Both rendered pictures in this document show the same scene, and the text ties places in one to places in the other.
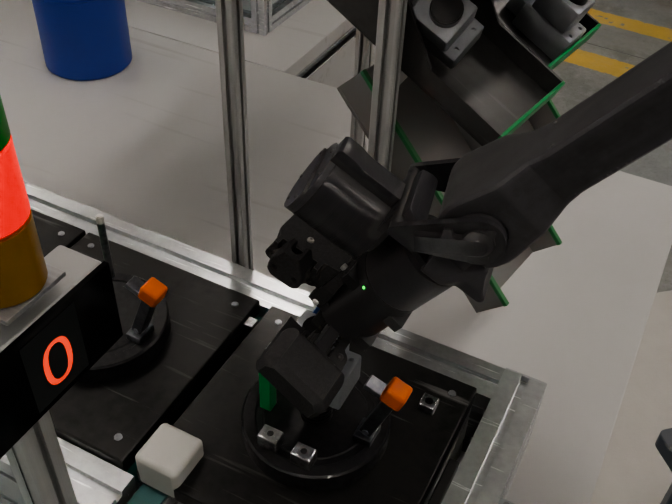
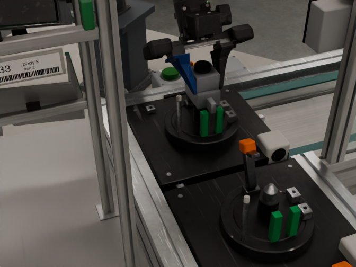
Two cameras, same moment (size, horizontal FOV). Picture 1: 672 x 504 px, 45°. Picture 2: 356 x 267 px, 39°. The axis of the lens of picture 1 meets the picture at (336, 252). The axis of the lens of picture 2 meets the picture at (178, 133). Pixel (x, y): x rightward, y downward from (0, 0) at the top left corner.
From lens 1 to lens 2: 1.16 m
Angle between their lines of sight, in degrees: 91
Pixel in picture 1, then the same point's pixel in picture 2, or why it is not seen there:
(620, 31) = not seen: outside the picture
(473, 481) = (163, 93)
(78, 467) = (313, 171)
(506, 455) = (142, 92)
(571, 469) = not seen: hidden behind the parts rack
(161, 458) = (279, 136)
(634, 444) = not seen: hidden behind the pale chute
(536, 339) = (28, 165)
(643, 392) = (29, 126)
